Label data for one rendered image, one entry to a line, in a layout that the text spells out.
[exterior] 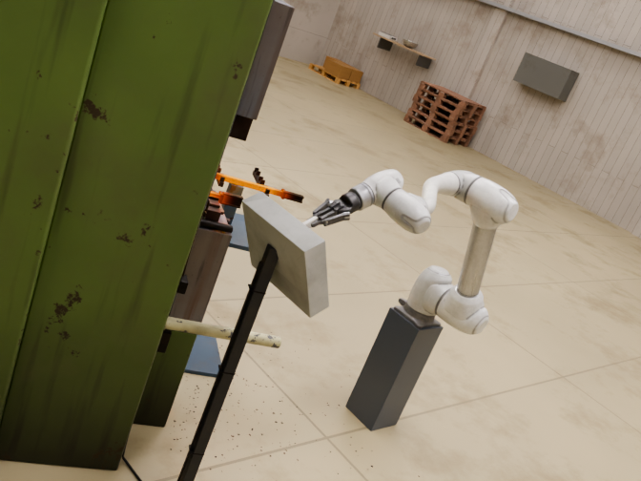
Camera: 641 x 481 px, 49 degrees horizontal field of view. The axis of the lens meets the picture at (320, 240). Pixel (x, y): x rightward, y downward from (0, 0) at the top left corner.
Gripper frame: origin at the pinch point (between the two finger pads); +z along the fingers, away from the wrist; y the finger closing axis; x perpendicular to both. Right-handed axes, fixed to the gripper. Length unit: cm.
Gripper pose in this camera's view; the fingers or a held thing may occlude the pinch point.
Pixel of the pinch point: (309, 223)
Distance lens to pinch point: 242.6
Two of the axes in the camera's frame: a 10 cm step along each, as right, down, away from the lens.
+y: -6.2, -4.8, 6.3
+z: -7.9, 4.3, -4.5
